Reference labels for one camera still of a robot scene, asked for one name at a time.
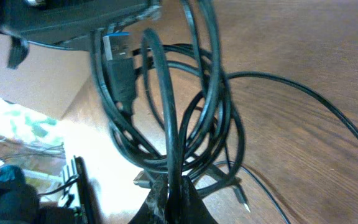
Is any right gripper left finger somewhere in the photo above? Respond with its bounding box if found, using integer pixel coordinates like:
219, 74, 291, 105
129, 177, 168, 224

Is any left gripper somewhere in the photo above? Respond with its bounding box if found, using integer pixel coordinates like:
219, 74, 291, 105
0, 0, 164, 70

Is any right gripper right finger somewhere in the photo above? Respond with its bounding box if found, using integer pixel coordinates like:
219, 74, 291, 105
180, 176, 217, 224

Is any black cable bundle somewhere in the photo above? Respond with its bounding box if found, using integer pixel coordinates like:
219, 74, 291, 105
88, 0, 251, 215

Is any black equipment rack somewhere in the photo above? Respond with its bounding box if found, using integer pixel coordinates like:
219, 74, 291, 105
58, 156, 98, 224

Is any person in dark clothes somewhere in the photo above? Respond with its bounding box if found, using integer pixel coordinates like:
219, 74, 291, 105
0, 165, 40, 223

